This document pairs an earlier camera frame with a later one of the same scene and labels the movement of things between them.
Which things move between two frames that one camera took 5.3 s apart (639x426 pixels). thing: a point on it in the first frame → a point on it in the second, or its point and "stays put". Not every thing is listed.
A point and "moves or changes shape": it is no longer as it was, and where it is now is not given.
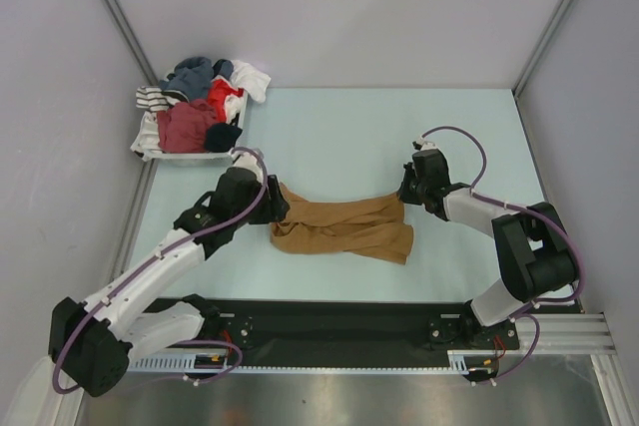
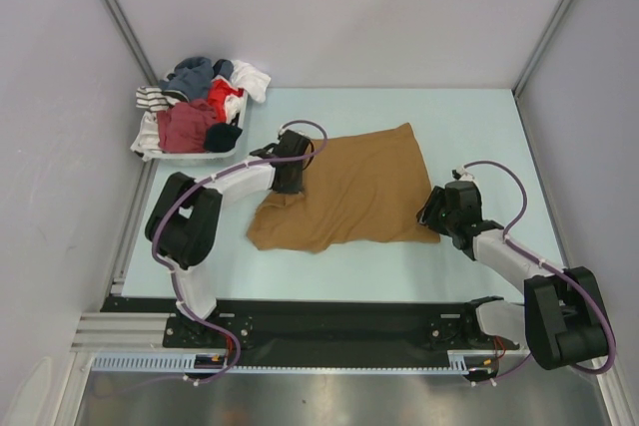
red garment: x=218 y=93 stays put
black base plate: x=346 y=327 stays put
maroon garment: x=182 y=128 stays put
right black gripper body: x=411 y=188 → x=435 y=213
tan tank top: x=374 y=226 moves or changes shape
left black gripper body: x=270 y=208 → x=294 y=184
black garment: x=222 y=137 stays put
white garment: x=253 y=81 stays put
